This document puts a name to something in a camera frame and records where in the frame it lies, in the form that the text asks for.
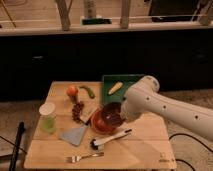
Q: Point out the green box on shelf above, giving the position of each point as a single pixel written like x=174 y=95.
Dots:
x=96 y=21

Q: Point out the orange tomato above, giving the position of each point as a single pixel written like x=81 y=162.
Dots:
x=72 y=91

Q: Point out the white handled dish brush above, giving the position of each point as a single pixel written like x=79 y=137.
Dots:
x=95 y=143

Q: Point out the grey-blue cloth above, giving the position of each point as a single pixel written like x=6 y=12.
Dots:
x=74 y=136

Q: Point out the black pole stand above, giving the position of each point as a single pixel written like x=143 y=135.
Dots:
x=20 y=131

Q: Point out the slice of bread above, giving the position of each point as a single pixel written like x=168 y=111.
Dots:
x=86 y=115

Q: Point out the green liquid jar white lid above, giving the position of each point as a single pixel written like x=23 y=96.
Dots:
x=47 y=117

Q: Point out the orange bowl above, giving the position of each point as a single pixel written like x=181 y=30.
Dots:
x=98 y=125

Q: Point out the metal fork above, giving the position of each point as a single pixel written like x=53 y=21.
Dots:
x=74 y=159

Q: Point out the green plastic tray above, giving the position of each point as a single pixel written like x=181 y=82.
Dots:
x=108 y=81

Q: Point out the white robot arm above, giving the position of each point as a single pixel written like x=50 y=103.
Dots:
x=143 y=96

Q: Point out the dark brown bowl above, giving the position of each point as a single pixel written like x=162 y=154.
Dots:
x=111 y=114

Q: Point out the bunch of dark grapes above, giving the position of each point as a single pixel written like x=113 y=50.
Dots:
x=77 y=110

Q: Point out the green chili pepper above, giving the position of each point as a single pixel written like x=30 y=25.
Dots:
x=89 y=91

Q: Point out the yellow corn cob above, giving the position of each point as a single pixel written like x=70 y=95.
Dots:
x=116 y=87

